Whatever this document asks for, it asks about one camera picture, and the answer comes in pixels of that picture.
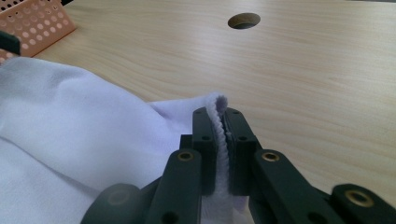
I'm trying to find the pink perforated plastic basket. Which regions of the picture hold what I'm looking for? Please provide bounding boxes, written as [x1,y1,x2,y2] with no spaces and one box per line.
[0,0,78,64]

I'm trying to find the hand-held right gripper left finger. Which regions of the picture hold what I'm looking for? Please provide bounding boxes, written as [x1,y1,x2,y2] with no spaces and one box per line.
[180,106,219,197]

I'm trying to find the white printed cloth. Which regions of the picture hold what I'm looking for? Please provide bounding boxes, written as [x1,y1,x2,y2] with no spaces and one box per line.
[0,56,250,224]

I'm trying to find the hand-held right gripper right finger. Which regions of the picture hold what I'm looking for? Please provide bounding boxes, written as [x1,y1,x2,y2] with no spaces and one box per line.
[223,107,262,197]

